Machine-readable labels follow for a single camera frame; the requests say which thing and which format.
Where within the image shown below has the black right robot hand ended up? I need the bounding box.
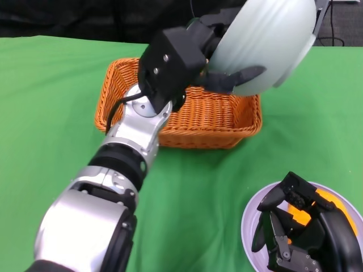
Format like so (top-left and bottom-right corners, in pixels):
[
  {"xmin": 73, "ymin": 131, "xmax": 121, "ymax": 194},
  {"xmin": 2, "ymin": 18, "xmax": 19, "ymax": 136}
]
[{"xmin": 251, "ymin": 171, "xmax": 363, "ymax": 272}]

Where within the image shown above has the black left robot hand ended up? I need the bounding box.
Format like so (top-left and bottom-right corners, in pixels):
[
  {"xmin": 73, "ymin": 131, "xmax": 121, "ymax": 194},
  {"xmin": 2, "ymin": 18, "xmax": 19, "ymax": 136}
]
[{"xmin": 137, "ymin": 7, "xmax": 266, "ymax": 113}]

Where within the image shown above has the striped cone-shaped bread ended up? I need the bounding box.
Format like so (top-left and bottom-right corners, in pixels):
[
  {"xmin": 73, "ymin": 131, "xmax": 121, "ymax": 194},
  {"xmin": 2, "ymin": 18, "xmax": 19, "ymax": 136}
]
[{"xmin": 288, "ymin": 189, "xmax": 358, "ymax": 244}]

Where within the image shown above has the grey bowl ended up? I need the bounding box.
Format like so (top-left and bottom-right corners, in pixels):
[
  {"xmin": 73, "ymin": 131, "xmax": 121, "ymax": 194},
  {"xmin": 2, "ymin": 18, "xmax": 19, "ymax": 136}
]
[{"xmin": 208, "ymin": 0, "xmax": 317, "ymax": 96}]

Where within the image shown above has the orange wicker basket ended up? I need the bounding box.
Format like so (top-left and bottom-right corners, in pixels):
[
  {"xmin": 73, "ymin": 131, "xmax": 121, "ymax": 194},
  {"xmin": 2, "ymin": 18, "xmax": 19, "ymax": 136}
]
[{"xmin": 95, "ymin": 58, "xmax": 263, "ymax": 150}]

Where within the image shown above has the white round plate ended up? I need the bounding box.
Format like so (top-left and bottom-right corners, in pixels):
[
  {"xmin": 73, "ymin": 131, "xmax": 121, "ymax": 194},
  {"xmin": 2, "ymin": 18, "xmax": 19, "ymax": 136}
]
[{"xmin": 240, "ymin": 181, "xmax": 363, "ymax": 272}]

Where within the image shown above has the black backdrop cloth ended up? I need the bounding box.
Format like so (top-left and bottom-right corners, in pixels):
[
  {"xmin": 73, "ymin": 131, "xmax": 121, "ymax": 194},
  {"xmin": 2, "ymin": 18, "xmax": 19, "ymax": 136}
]
[{"xmin": 0, "ymin": 0, "xmax": 244, "ymax": 46}]

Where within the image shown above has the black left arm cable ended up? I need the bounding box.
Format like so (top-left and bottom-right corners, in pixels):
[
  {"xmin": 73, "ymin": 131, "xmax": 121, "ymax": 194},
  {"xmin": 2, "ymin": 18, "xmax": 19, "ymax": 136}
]
[{"xmin": 105, "ymin": 92, "xmax": 148, "ymax": 135}]

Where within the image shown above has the aluminium frame stand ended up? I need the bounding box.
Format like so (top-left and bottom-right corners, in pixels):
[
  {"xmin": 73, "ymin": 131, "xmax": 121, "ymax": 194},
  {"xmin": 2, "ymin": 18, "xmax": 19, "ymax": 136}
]
[{"xmin": 311, "ymin": 0, "xmax": 331, "ymax": 37}]

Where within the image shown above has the black floor cable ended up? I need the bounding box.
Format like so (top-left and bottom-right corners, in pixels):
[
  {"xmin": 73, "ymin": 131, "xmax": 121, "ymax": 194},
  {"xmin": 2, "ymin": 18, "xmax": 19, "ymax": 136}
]
[{"xmin": 314, "ymin": 5, "xmax": 345, "ymax": 48}]

